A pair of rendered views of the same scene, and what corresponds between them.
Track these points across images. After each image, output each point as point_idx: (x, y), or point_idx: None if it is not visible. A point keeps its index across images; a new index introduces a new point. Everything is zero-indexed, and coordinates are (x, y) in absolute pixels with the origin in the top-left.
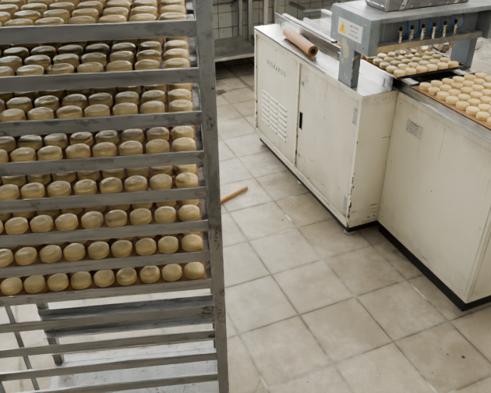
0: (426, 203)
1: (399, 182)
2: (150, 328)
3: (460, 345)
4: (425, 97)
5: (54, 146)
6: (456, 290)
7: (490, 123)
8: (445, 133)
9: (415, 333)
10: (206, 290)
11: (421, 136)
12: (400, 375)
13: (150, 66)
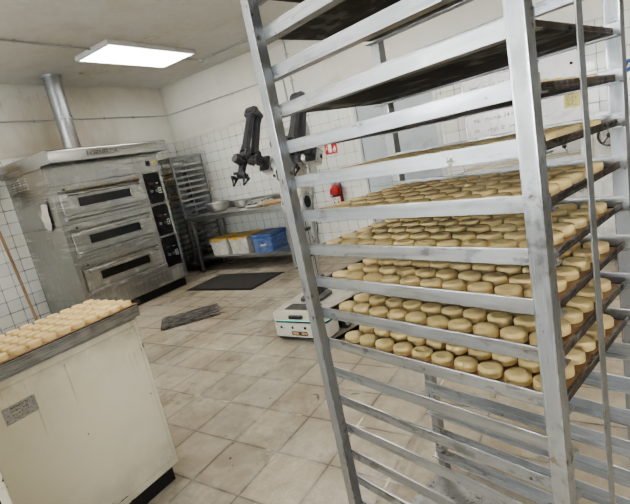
0: (90, 451)
1: (38, 489)
2: None
3: (217, 464)
4: (9, 366)
5: (483, 176)
6: (166, 466)
7: (107, 313)
8: (67, 367)
9: (218, 489)
10: None
11: (37, 404)
12: (272, 475)
13: None
